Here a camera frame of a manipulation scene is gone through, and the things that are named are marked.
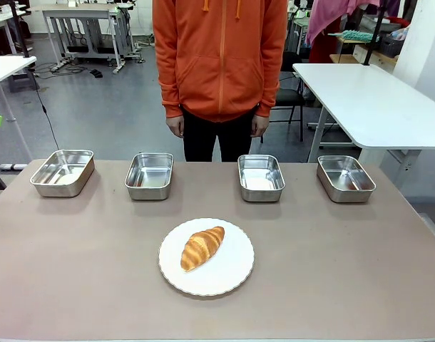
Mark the person's left hand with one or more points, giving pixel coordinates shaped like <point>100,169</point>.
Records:
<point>259,125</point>

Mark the person's right hand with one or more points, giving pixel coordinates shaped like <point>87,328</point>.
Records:
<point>175,125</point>

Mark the golden croissant bread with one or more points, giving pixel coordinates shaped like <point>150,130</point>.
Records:
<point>199,247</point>

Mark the orange-sleeved right forearm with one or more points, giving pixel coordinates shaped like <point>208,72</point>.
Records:
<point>171,96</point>

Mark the orange-sleeved left forearm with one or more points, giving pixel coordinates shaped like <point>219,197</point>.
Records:
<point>269,94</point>

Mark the large steel rectangular container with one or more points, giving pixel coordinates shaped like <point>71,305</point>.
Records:
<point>62,174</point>

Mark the black chair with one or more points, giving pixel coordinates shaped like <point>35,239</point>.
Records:
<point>290,96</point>

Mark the orange zip hoodie torso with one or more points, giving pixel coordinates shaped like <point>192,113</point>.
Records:
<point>217,57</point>

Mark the black foot pedal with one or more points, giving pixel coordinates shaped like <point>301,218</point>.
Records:
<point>96,73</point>

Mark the large white side table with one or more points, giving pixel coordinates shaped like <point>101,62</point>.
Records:
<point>367,99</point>

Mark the pink hanging cloth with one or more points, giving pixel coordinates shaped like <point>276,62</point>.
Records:
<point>328,18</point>

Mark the teal duster brush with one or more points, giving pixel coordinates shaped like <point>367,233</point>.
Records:
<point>353,35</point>

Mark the black clamp pole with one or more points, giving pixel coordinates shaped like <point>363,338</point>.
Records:
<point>374,32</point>
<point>20,32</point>

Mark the white scalloped plate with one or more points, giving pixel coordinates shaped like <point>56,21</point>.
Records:
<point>224,270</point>

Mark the grey plastic crate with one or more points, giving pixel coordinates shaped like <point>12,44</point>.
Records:
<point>391,44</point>

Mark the grey power strip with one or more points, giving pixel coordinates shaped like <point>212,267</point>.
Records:
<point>12,166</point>

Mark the small white side table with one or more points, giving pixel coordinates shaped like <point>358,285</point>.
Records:
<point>7,67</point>

